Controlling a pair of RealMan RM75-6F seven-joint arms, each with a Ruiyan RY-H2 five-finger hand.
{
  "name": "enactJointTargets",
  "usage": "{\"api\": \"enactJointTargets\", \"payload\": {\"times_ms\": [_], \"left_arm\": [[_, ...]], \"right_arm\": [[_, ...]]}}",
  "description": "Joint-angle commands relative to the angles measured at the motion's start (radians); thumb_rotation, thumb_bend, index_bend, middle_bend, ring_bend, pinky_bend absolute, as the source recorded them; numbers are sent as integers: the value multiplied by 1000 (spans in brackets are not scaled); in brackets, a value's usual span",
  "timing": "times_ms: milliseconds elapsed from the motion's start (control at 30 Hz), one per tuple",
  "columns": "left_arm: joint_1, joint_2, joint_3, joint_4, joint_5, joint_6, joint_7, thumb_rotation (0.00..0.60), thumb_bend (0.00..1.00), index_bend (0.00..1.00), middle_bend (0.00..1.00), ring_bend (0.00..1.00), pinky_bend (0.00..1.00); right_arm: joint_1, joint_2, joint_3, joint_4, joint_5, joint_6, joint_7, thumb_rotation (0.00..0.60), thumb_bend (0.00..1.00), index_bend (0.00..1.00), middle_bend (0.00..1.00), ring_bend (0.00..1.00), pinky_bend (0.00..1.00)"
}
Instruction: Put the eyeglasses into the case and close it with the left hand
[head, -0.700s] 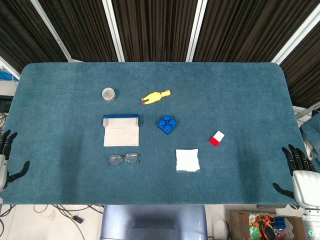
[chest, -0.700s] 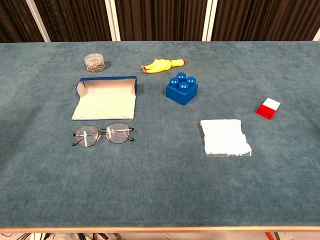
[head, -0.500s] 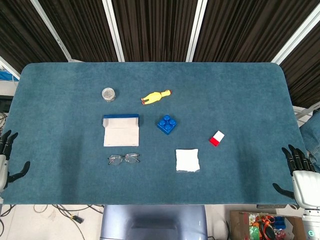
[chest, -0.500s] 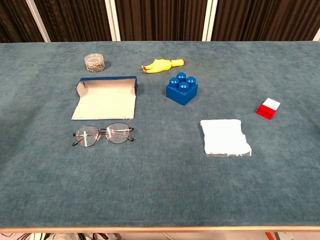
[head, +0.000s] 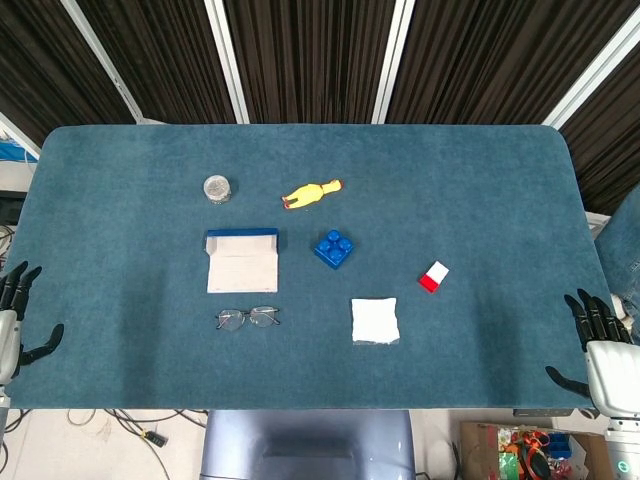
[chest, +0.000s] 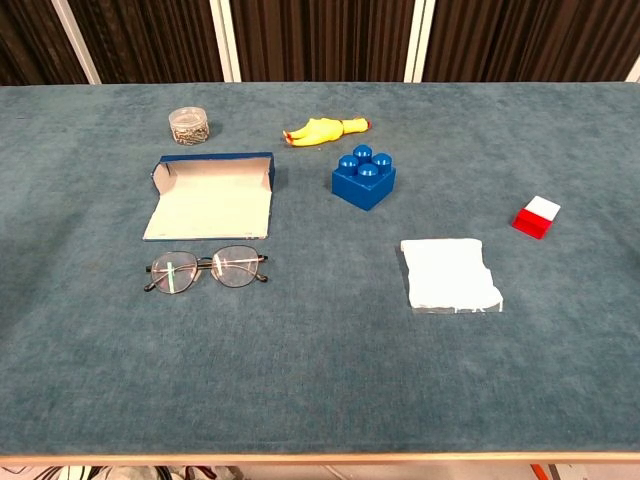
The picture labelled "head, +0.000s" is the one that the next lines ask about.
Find dark brown pleated curtain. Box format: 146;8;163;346
0;0;640;216

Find black equipment box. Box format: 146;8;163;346
0;189;26;225

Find round silver jar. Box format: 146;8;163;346
202;173;234;205

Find cardboard box of toys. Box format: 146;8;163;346
459;421;616;480

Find blue carpet table mat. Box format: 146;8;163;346
0;123;614;411

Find black floor cable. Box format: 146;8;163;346
112;409;209;430

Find orange black goggles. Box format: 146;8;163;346
517;430;550;459

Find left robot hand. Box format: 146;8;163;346
0;260;65;386

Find wire-frame eyeglasses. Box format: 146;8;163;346
215;305;282;332

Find white cloth in plastic bag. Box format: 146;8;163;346
350;297;402;346

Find white metal frame post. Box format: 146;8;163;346
542;19;640;129
203;0;250;125
0;112;42;157
60;0;147;125
370;0;416;125

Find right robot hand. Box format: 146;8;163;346
544;288;640;419

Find blue and white glasses case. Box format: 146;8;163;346
204;228;287;295

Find blue-grey robot torso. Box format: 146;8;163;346
199;409;417;480

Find blue plastic bin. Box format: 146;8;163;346
547;432;575;460

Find blue building block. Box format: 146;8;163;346
313;229;357;271

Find yellow rubber chicken toy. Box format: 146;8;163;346
280;178;345;211

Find red and white block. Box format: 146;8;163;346
417;260;450;295

